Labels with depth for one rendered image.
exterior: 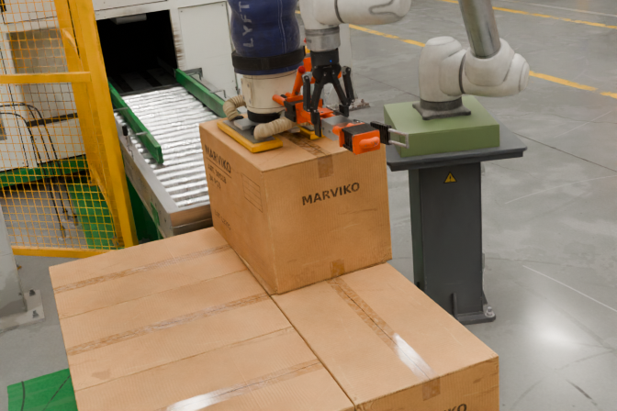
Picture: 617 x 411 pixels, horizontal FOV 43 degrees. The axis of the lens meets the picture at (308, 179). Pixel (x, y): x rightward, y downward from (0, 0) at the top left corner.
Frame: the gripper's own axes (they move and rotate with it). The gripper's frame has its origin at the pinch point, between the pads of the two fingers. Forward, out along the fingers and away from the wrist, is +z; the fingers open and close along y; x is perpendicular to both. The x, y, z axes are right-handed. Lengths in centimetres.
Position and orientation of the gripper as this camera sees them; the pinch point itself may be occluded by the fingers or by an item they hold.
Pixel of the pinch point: (330, 122)
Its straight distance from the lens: 210.9
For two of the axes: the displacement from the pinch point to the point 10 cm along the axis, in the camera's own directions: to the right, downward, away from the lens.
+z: 1.0, 9.3, 3.6
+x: 3.9, 2.9, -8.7
